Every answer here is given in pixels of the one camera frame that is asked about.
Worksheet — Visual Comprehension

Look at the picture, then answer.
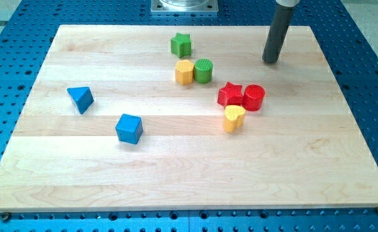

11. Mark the yellow heart block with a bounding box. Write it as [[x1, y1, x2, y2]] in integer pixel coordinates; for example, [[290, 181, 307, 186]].
[[223, 105, 246, 133]]

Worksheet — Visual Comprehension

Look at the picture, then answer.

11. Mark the blue perforated table plate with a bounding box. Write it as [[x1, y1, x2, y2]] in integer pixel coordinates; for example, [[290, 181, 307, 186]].
[[0, 1, 378, 231]]

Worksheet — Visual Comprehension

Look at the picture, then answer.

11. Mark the yellow hexagon block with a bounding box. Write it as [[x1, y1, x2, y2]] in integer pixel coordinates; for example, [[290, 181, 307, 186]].
[[175, 60, 194, 85]]

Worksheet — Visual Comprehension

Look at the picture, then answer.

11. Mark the red star block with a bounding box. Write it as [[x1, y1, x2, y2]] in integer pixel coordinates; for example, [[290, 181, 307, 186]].
[[217, 82, 243, 107]]

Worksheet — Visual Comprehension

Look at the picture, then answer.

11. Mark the light wooden board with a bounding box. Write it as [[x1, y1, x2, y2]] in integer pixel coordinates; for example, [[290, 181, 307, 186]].
[[0, 25, 378, 213]]

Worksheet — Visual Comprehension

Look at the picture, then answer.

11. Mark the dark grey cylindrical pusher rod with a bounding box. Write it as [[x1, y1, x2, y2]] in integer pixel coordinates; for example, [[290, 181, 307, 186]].
[[262, 4, 294, 63]]

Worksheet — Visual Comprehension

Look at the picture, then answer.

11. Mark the blue triangle block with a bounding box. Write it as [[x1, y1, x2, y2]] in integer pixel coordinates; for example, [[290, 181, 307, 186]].
[[67, 86, 94, 114]]

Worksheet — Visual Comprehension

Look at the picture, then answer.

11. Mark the blue cube block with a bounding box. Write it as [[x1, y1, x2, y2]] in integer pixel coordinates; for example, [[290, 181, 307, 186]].
[[115, 114, 143, 144]]

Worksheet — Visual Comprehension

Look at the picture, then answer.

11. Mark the left board corner screw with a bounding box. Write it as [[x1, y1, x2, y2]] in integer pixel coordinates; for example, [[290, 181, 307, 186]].
[[0, 212, 12, 222]]

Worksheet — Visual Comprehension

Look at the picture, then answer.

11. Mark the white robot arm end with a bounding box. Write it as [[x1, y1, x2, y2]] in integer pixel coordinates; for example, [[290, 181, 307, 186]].
[[276, 0, 300, 8]]

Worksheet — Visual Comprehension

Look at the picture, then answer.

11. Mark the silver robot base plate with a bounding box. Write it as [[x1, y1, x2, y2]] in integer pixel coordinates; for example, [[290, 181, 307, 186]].
[[151, 0, 219, 14]]

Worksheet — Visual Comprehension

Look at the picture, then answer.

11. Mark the red cylinder block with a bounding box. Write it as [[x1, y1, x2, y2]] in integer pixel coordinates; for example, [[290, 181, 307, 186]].
[[242, 84, 265, 111]]

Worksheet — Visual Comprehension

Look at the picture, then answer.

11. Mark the green star block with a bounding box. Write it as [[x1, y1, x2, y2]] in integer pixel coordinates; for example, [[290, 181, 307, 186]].
[[170, 33, 192, 58]]

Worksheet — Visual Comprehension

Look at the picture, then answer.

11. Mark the green cylinder block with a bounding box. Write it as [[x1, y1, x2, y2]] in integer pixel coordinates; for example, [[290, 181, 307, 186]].
[[194, 58, 213, 84]]

